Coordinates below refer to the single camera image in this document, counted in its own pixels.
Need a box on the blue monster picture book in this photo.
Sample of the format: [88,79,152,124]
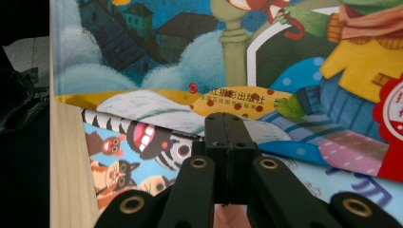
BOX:
[49,0,403,184]

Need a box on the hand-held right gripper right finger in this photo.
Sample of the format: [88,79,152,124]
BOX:
[225,112,263,206]

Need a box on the colourful animals picture book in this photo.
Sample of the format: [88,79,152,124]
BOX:
[81,108,403,228]

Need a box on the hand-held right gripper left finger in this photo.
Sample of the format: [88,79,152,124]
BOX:
[191,112,230,205]

